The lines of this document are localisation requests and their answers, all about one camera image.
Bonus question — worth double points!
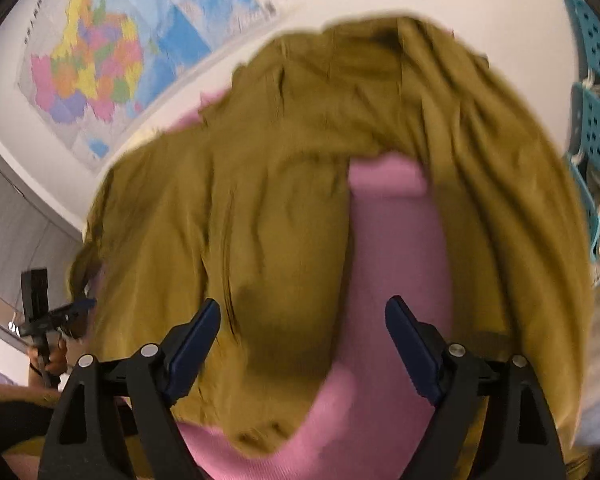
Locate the grey cabinet door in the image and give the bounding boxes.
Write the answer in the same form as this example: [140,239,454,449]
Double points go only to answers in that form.
[0,130,84,323]

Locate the pink bed sheet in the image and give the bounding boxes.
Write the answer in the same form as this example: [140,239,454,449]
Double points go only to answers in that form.
[2,85,486,480]

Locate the person's left hand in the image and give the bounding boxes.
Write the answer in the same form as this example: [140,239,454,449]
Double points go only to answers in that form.
[29,336,70,386]

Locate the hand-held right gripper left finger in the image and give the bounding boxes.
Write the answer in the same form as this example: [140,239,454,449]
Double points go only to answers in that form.
[37,298,222,480]

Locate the colourful wall map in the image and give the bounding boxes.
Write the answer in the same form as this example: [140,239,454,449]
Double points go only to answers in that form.
[15,0,281,161]

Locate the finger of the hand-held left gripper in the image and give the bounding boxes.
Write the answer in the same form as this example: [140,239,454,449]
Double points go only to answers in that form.
[52,298,98,322]

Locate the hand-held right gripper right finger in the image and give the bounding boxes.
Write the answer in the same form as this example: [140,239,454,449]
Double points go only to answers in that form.
[384,296,567,480]

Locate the teal perforated plastic basket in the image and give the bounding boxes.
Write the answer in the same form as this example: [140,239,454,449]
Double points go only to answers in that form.
[566,160,600,267]
[564,0,600,88]
[566,82,600,167]

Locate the olive green garment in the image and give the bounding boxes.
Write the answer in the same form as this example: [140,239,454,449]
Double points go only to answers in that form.
[67,15,596,480]

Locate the person's left forearm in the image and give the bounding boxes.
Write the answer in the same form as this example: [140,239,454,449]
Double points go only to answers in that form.
[0,381,61,406]

